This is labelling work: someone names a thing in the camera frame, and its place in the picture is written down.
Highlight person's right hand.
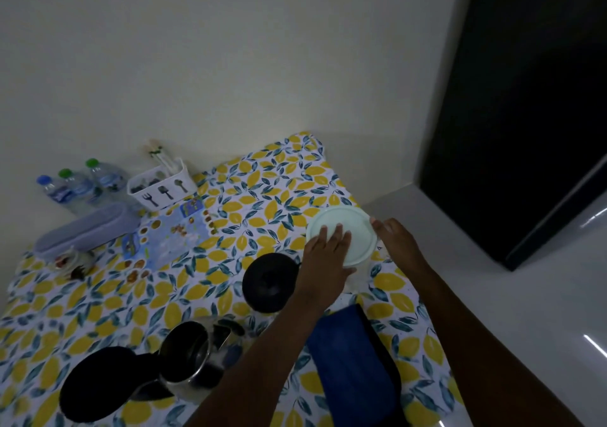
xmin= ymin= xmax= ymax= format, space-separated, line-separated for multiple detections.
xmin=370 ymin=217 xmax=433 ymax=284

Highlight white cutlery holder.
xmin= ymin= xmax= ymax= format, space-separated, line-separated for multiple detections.
xmin=126 ymin=157 xmax=198 ymax=212

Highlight person's right forearm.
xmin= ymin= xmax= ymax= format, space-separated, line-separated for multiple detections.
xmin=415 ymin=268 xmax=585 ymax=427

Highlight clear container with pale lid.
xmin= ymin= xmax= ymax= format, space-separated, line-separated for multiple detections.
xmin=305 ymin=205 xmax=379 ymax=296

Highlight blue printed flat packet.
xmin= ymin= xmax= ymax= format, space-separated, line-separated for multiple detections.
xmin=121 ymin=197 xmax=220 ymax=272

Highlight small crumpled wrappers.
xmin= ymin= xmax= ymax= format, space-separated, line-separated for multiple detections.
xmin=53 ymin=247 xmax=95 ymax=281

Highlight lemon print tablecloth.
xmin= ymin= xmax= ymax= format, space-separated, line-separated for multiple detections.
xmin=0 ymin=131 xmax=468 ymax=427

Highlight green cap water bottle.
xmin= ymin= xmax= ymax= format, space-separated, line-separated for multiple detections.
xmin=85 ymin=158 xmax=131 ymax=201
xmin=58 ymin=168 xmax=102 ymax=207

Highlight black refrigerator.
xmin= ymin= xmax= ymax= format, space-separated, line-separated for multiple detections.
xmin=419 ymin=0 xmax=607 ymax=272

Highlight blue folded cloth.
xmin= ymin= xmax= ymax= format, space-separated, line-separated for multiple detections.
xmin=305 ymin=304 xmax=405 ymax=427

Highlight lavender oblong tray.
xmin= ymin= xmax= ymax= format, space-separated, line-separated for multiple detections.
xmin=33 ymin=202 xmax=143 ymax=262

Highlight person's left hand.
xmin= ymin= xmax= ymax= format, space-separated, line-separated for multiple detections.
xmin=295 ymin=224 xmax=357 ymax=313

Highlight steel electric kettle black lid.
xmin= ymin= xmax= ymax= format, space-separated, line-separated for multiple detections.
xmin=59 ymin=317 xmax=248 ymax=424

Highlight person's left forearm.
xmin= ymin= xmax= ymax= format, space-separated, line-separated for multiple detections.
xmin=184 ymin=294 xmax=343 ymax=427

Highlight blue cap water bottle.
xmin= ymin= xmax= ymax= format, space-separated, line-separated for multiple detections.
xmin=36 ymin=174 xmax=79 ymax=214

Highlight pale chopsticks bundle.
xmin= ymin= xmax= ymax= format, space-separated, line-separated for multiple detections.
xmin=144 ymin=139 xmax=180 ymax=170

